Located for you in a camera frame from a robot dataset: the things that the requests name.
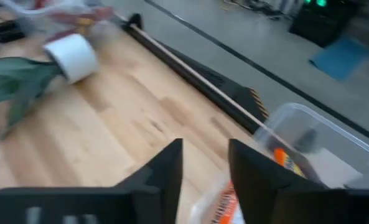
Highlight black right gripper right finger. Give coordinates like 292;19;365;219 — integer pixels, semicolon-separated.
228;138;369;224

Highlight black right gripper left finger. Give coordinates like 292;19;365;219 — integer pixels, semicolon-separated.
0;138;184;224

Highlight orange Maruchan noodle packet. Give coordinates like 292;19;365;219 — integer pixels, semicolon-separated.
190;175;246;224
273;147;308;179

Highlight clear plastic bin white label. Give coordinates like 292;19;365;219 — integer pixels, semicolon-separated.
189;102;369;224

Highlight snake plant in white pot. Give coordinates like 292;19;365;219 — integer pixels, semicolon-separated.
0;32;100;141

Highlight blue floor mat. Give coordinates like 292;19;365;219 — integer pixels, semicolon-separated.
308;35;369;82

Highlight black computer tower lit fans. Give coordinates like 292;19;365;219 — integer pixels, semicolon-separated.
288;0;359;47

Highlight black aluminium table frame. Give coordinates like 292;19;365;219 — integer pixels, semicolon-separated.
120;12;271;135

